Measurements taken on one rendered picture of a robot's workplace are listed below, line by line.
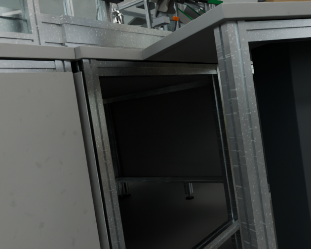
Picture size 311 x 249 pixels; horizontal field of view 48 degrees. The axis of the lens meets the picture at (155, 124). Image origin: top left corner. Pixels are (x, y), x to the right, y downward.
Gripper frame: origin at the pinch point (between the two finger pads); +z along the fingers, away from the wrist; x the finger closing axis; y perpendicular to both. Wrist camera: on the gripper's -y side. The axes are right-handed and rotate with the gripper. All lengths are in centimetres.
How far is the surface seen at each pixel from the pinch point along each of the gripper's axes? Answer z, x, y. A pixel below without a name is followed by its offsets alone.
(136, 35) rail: 1.1, -42.5, 25.5
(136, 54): 2, -54, 37
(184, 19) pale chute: -0.3, 21.8, 0.0
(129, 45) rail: 4, -47, 28
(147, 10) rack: 5.3, 19.0, -21.4
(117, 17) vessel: 29, 57, -73
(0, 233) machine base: 30, -100, 59
